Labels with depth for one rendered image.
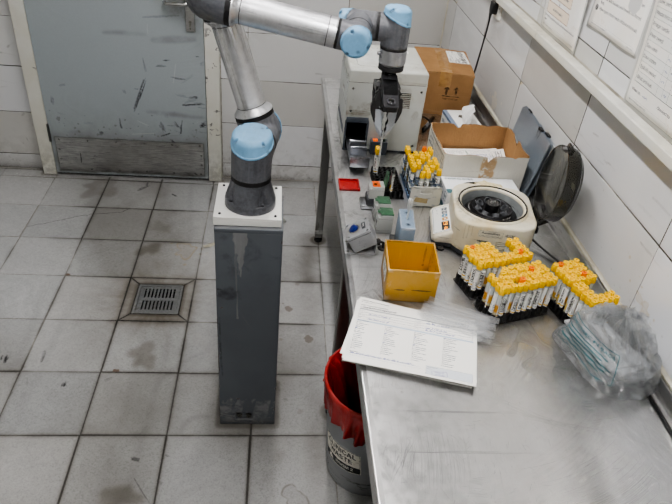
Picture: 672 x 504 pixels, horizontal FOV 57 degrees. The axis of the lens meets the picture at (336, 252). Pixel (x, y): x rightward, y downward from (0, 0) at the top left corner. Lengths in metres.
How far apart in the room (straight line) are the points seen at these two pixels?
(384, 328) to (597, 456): 0.52
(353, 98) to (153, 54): 1.59
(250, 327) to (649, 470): 1.21
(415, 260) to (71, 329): 1.66
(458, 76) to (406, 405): 1.61
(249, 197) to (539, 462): 1.02
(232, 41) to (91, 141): 2.14
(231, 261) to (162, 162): 1.97
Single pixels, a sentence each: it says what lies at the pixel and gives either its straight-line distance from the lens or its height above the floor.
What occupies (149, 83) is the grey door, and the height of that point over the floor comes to 0.58.
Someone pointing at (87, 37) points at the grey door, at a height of 0.81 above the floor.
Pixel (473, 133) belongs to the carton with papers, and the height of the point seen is 0.99.
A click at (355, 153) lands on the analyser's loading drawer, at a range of 2.17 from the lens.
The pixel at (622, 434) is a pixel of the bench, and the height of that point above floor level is 0.87.
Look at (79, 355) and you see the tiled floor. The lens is 2.74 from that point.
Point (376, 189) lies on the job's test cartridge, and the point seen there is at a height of 0.94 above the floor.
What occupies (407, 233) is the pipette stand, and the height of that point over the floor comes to 0.96.
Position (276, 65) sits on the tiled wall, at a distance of 3.55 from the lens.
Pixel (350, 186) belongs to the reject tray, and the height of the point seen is 0.88.
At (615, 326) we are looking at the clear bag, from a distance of 1.49.
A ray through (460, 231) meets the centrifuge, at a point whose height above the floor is 0.95.
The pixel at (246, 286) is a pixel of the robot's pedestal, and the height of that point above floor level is 0.66.
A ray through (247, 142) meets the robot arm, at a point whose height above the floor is 1.12.
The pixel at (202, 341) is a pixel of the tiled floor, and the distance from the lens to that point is 2.72.
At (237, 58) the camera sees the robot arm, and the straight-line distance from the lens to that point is 1.81.
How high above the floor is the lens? 1.89
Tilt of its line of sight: 36 degrees down
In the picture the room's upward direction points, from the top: 6 degrees clockwise
